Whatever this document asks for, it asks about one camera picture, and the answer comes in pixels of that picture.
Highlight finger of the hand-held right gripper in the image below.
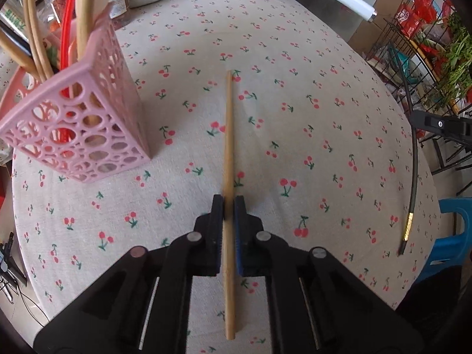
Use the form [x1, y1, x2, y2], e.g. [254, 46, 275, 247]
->
[410, 110, 472, 144]

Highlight thin bamboo chopstick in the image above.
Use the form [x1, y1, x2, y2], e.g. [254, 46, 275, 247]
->
[27, 0, 51, 80]
[23, 0, 44, 82]
[75, 0, 99, 64]

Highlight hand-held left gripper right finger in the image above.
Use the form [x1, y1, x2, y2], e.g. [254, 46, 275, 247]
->
[234, 195, 420, 354]

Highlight black device with cables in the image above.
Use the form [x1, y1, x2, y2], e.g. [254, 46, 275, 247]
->
[0, 232, 28, 303]

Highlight green leafy vegetables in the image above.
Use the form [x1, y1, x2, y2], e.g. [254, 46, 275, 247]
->
[435, 13, 472, 107]

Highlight pink perforated plastic basket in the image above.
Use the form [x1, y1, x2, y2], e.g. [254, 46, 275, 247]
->
[0, 5, 153, 184]

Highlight red snack packet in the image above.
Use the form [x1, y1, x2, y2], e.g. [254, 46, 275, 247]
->
[394, 2, 425, 37]

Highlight plain black chopstick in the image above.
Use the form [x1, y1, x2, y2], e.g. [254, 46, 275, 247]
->
[0, 22, 32, 57]

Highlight cherry print tablecloth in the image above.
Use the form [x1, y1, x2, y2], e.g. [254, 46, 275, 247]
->
[11, 0, 443, 354]

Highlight light wooden chopstick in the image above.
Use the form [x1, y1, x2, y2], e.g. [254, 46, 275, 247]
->
[0, 30, 35, 80]
[222, 70, 238, 340]

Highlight black chopstick with gold end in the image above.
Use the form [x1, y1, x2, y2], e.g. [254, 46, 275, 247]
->
[391, 46, 419, 256]

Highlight blue plastic stool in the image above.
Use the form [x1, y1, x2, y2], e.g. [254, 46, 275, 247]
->
[417, 197, 472, 284]

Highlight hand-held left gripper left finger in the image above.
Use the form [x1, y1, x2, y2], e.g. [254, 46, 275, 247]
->
[33, 194, 225, 354]

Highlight paper-wrapped bamboo chopsticks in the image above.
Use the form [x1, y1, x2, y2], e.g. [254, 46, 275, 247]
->
[0, 7, 23, 38]

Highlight glass jar of red berries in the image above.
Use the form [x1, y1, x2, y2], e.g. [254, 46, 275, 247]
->
[41, 0, 78, 34]

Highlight black wire rack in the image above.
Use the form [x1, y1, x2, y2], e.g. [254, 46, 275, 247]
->
[365, 0, 472, 174]

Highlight cardboard box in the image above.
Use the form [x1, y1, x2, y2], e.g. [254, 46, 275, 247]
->
[348, 0, 410, 58]

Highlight red plastic spoon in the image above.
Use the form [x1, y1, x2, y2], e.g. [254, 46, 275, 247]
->
[60, 0, 83, 157]

